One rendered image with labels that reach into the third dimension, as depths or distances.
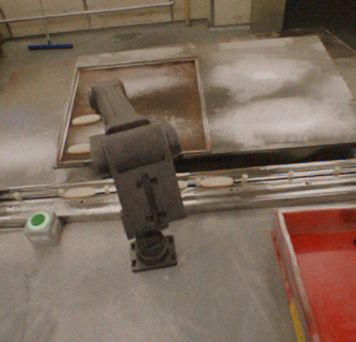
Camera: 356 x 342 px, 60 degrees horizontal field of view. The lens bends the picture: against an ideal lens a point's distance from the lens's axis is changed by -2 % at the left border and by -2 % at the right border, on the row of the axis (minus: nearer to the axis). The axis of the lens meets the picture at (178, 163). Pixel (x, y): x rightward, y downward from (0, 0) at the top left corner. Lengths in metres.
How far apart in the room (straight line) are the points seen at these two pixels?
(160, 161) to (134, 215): 0.07
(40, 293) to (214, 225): 0.48
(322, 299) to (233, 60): 0.93
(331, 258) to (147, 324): 0.48
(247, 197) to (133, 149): 0.59
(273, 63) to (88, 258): 0.99
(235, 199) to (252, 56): 0.68
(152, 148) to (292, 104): 0.87
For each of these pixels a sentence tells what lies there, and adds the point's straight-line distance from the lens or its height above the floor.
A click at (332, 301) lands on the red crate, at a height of 0.82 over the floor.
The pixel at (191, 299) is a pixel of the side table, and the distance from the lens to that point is 0.80.
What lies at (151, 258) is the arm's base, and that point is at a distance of 0.81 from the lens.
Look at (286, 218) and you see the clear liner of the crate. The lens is 0.84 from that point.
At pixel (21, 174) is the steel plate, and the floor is 0.82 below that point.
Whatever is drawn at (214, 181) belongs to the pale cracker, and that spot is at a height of 0.86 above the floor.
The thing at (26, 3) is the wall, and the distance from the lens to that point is 4.86.
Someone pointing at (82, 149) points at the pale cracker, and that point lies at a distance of 1.08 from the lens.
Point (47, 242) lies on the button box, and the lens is 0.95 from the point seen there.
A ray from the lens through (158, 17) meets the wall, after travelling 4.59.
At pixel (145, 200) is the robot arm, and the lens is 0.39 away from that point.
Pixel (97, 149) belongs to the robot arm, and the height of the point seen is 1.32.
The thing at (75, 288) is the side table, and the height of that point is 0.82.
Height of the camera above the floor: 1.56
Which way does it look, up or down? 44 degrees down
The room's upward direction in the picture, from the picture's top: 6 degrees counter-clockwise
